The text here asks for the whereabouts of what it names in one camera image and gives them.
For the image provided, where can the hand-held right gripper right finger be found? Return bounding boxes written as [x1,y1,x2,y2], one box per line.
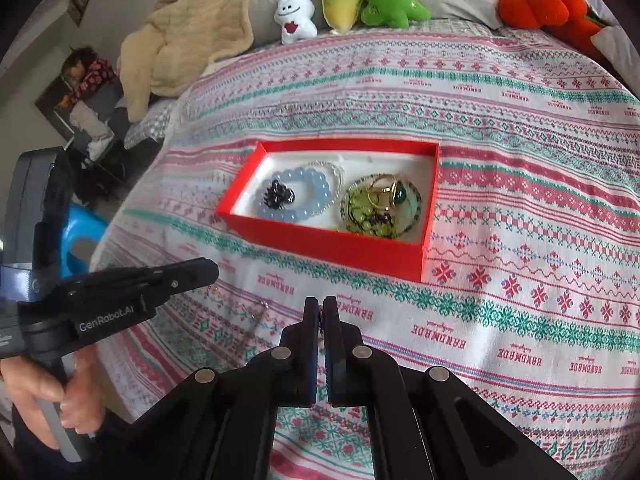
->
[322,296,576,480]

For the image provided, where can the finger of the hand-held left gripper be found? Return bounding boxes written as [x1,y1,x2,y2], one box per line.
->
[65,257,221,312]
[107,297,323,480]

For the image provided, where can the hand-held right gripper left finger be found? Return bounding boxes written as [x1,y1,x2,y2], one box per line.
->
[107,297,323,480]

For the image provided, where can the red jewelry box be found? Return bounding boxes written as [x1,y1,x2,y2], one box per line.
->
[216,138,441,283]

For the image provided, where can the blue bead bracelet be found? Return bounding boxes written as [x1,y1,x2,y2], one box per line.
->
[256,166,334,224]

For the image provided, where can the green bead bracelet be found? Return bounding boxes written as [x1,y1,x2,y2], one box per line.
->
[345,187,396,236]

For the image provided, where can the large gold ring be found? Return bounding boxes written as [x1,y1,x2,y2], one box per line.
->
[367,187,398,212]

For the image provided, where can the person's left forearm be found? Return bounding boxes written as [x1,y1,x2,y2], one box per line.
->
[10,405,66,480]

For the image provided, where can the person's left hand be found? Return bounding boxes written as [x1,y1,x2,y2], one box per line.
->
[0,346,107,436]

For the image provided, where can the blue plastic stool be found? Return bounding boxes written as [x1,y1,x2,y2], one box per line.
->
[60,202,108,278]

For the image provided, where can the white clothes pile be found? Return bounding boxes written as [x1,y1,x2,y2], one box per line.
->
[70,105,116,143]

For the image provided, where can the grey checked bed sheet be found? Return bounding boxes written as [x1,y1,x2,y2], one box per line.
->
[122,100,176,151]

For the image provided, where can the patterned bed cloth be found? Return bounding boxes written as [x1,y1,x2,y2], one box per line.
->
[92,17,640,480]

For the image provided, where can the beige fluffy blanket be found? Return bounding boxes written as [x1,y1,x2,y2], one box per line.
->
[117,0,273,123]

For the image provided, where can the white plush toy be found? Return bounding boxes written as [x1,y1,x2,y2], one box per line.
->
[274,0,318,45]

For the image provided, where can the orange pumpkin plush toy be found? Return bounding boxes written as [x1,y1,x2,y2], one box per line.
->
[492,0,613,61]

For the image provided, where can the thin silver chain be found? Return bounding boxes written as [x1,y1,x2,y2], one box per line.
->
[239,300,268,358]

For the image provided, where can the dark wall picture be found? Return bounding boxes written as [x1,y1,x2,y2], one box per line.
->
[67,0,93,26]

